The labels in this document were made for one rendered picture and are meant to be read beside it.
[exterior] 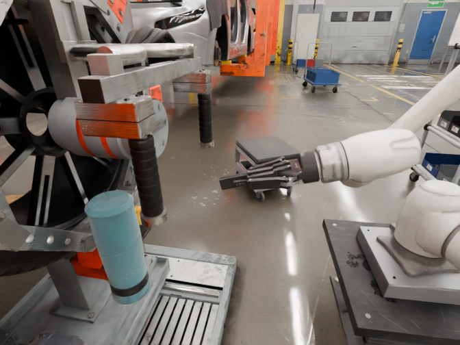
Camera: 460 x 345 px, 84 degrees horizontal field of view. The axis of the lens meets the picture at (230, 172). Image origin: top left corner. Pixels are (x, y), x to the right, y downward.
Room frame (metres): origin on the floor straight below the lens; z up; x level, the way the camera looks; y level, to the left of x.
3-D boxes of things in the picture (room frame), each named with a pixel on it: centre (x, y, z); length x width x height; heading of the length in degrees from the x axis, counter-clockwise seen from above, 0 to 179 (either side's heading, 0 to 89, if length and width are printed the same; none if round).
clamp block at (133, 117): (0.35, 0.16, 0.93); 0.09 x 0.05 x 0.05; 80
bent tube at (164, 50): (0.63, 0.19, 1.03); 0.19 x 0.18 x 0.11; 80
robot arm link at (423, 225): (0.65, -0.64, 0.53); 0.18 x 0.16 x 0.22; 16
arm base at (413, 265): (0.67, -0.64, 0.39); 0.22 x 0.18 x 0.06; 4
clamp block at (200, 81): (0.69, 0.10, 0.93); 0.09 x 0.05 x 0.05; 80
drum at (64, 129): (0.55, 0.26, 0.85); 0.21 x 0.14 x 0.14; 80
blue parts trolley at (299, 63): (9.61, -2.70, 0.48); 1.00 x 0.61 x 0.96; 88
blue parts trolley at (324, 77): (6.07, -2.04, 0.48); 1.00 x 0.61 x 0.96; 177
